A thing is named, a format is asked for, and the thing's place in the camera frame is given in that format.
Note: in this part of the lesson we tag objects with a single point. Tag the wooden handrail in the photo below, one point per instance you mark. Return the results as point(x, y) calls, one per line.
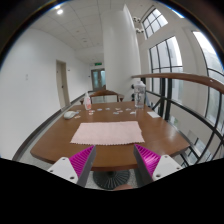
point(204, 80)

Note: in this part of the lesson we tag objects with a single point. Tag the pink towel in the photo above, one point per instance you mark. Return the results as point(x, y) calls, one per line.
point(108, 133)

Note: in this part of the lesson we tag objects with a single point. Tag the white paper card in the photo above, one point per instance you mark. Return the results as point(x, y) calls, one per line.
point(153, 114)

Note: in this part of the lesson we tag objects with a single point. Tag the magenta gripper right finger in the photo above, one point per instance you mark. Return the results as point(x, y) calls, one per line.
point(153, 167)

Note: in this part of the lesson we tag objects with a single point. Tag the far wooden table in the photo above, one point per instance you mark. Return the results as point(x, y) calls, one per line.
point(103, 93)

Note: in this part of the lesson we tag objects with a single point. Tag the beige door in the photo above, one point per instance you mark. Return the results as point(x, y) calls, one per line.
point(61, 78)

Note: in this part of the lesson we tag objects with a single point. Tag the green exit sign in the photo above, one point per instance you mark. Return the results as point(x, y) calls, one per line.
point(98, 63)

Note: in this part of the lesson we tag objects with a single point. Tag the white spray bottle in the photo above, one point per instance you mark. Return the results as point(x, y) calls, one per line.
point(87, 101)

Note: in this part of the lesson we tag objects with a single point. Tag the brown oval table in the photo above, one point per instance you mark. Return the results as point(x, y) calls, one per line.
point(159, 136)

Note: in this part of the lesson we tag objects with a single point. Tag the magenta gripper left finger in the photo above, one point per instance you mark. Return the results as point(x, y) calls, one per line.
point(75, 169)

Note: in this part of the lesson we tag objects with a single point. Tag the clear water bottle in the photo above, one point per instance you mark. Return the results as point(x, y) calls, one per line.
point(139, 94)

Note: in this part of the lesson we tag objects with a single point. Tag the glass double door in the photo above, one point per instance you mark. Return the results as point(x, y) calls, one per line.
point(98, 79)

